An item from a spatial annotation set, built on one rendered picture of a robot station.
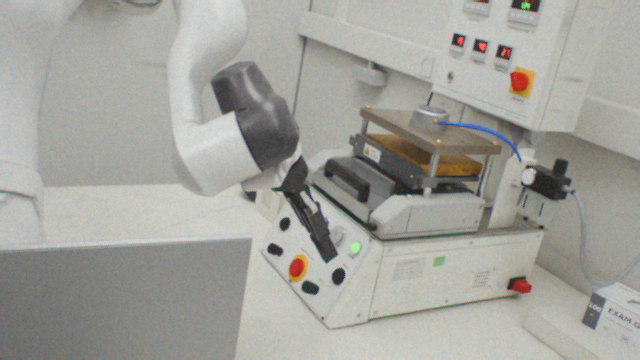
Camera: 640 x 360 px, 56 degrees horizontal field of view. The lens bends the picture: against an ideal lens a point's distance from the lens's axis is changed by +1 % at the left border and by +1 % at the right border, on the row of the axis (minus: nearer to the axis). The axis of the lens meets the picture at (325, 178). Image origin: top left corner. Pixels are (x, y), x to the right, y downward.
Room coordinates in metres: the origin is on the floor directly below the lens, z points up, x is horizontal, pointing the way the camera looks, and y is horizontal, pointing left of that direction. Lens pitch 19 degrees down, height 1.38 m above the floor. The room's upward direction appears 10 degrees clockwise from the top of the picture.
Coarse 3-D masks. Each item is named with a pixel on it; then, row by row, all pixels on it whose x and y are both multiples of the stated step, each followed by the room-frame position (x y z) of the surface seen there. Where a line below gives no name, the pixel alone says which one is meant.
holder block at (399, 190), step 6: (366, 162) 1.30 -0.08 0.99; (378, 168) 1.27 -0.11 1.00; (384, 174) 1.23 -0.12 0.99; (396, 180) 1.21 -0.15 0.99; (396, 186) 1.19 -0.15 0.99; (402, 186) 1.18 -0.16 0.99; (438, 186) 1.22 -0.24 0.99; (396, 192) 1.19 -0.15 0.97; (402, 192) 1.17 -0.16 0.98; (408, 192) 1.16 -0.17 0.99; (414, 192) 1.15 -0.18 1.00; (420, 192) 1.15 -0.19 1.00; (432, 192) 1.17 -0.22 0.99; (438, 192) 1.18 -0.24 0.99; (444, 192) 1.19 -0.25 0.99; (450, 192) 1.19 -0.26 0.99
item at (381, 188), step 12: (360, 168) 1.23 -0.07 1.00; (372, 168) 1.21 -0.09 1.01; (324, 180) 1.22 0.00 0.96; (336, 180) 1.21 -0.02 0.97; (372, 180) 1.19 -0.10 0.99; (384, 180) 1.16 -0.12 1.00; (336, 192) 1.17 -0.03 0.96; (348, 192) 1.15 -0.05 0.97; (372, 192) 1.17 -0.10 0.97; (384, 192) 1.15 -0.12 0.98; (348, 204) 1.13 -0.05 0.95; (360, 204) 1.10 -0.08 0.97; (372, 204) 1.10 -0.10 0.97; (360, 216) 1.09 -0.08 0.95
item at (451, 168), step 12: (384, 144) 1.25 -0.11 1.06; (396, 144) 1.26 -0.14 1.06; (408, 144) 1.28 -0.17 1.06; (408, 156) 1.18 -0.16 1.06; (420, 156) 1.20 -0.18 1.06; (444, 156) 1.23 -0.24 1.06; (456, 156) 1.25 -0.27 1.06; (444, 168) 1.17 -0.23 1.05; (456, 168) 1.19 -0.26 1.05; (468, 168) 1.21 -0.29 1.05; (480, 168) 1.23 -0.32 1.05; (444, 180) 1.18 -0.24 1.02; (456, 180) 1.19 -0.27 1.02; (468, 180) 1.21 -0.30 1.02
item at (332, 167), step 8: (328, 160) 1.22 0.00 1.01; (328, 168) 1.21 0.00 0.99; (336, 168) 1.19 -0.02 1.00; (344, 168) 1.17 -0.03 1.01; (328, 176) 1.22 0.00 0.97; (344, 176) 1.16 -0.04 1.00; (352, 176) 1.14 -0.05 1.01; (352, 184) 1.13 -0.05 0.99; (360, 184) 1.11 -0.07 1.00; (368, 184) 1.11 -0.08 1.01; (360, 192) 1.10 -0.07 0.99; (368, 192) 1.11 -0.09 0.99; (360, 200) 1.10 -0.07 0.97
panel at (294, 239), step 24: (312, 192) 1.24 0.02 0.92; (288, 216) 1.25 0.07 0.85; (336, 216) 1.14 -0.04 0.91; (288, 240) 1.20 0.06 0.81; (360, 240) 1.06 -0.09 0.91; (288, 264) 1.15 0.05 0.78; (312, 264) 1.11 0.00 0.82; (336, 264) 1.06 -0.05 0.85; (360, 264) 1.02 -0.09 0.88; (336, 288) 1.02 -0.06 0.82
